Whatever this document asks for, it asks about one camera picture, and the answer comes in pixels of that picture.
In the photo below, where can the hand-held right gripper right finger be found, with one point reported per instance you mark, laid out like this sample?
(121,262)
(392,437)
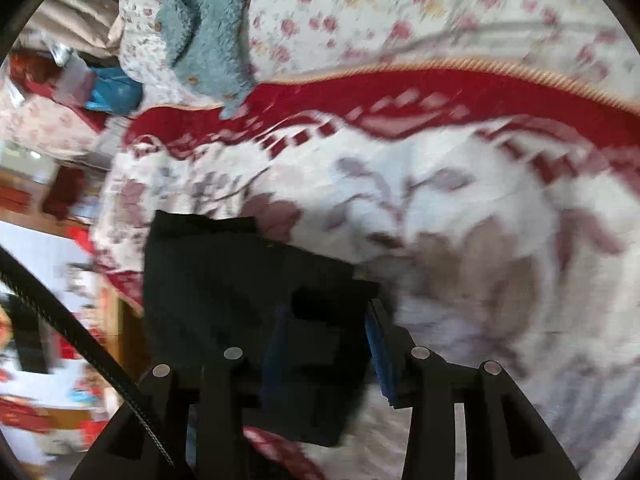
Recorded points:
(377,355)

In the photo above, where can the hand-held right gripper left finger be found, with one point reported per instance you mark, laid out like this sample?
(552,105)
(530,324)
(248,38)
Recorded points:
(274,360)

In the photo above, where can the black pants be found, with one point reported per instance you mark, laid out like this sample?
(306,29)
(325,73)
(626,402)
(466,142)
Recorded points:
(210,280)

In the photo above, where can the red and white fleece blanket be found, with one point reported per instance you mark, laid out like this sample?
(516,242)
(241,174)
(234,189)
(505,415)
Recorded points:
(450,200)

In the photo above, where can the blue plastic bag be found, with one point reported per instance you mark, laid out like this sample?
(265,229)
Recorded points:
(112,92)

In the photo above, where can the pink floral pillow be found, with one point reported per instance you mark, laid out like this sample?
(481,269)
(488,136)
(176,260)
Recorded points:
(45,125)

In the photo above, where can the teal fluffy blanket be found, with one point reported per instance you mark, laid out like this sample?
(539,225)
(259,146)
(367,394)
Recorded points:
(210,35)

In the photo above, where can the floral bed sheet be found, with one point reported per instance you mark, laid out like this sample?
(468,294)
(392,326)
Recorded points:
(400,10)

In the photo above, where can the beige quilt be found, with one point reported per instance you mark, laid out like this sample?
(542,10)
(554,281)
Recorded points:
(75,20)

